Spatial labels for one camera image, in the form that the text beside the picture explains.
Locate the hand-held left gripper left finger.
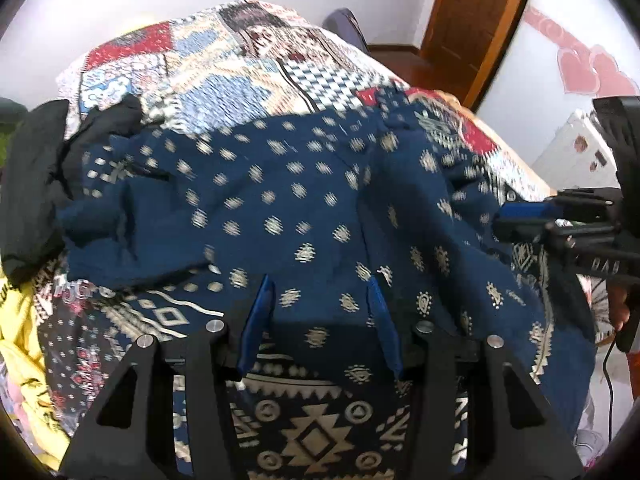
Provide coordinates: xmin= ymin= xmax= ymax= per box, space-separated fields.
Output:
xmin=59 ymin=275 xmax=277 ymax=480

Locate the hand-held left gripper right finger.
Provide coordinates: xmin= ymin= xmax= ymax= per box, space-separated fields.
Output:
xmin=367 ymin=277 xmax=586 ymax=480

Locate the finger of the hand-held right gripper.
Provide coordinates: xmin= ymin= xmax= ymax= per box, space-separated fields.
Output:
xmin=500 ymin=187 xmax=621 ymax=223
xmin=492 ymin=221 xmax=621 ymax=261

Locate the navy patterned hooded garment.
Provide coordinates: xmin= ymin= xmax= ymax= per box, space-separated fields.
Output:
xmin=37 ymin=85 xmax=598 ymax=480

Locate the person's right hand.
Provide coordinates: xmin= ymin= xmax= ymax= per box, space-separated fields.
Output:
xmin=606 ymin=280 xmax=632 ymax=333

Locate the white storage box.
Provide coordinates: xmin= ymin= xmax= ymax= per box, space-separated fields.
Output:
xmin=531 ymin=109 xmax=623 ymax=201

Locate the yellow garment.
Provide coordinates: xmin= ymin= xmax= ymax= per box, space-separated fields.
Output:
xmin=0 ymin=260 xmax=71 ymax=471

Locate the patchwork bedspread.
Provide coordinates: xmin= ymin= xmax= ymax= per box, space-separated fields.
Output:
xmin=35 ymin=0 xmax=556 ymax=461

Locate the grey backpack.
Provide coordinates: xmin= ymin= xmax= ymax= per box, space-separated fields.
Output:
xmin=322 ymin=7 xmax=371 ymax=53

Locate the black garment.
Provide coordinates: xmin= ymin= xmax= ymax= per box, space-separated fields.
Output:
xmin=0 ymin=95 xmax=146 ymax=286

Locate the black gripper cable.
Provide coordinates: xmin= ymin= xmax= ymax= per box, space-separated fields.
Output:
xmin=601 ymin=330 xmax=622 ymax=443

